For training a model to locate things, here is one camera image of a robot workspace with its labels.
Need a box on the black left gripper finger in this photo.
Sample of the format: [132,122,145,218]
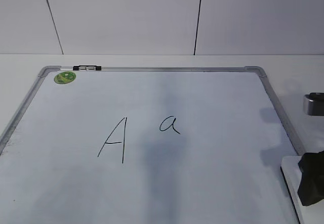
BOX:
[297,151,323,206]

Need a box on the white whiteboard eraser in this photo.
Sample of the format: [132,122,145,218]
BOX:
[280,156,304,223]

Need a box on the round green sticker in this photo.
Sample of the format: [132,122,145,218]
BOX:
[54,71,76,85]

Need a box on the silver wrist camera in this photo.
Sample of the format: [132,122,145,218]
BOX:
[303,92,324,116]

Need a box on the whiteboard with aluminium frame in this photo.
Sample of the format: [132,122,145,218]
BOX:
[1,66,298,223]

